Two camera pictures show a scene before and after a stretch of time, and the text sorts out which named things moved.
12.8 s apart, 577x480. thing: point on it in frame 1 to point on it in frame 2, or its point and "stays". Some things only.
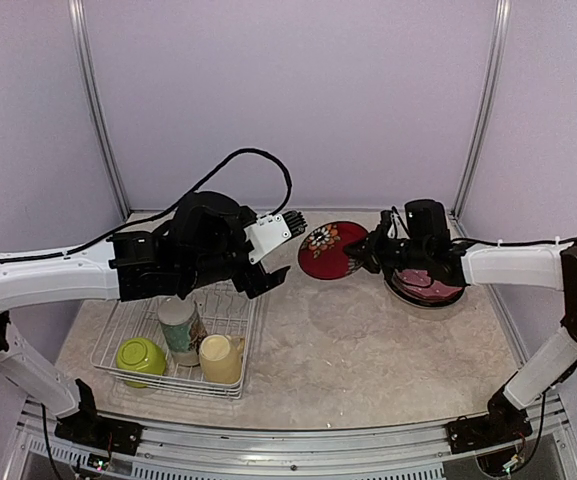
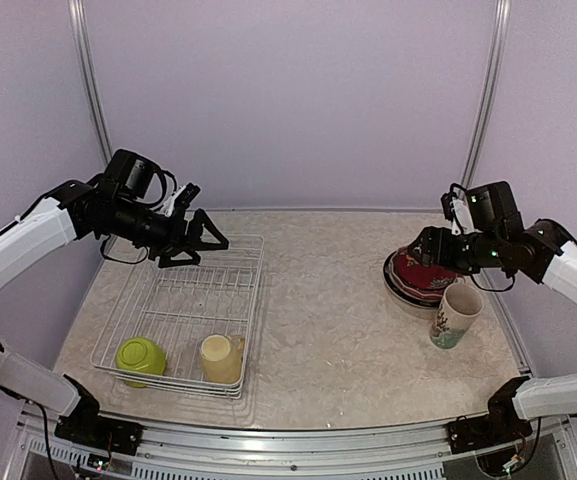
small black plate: x=322 y=253 to x=409 y=268
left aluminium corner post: x=78 y=15 stays
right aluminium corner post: x=496 y=53 stays
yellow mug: x=221 y=358 stays
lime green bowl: x=140 y=354 stays
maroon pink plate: x=414 y=277 to x=416 y=293
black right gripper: x=370 y=255 to x=431 y=234
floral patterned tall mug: x=185 y=332 to x=460 y=304
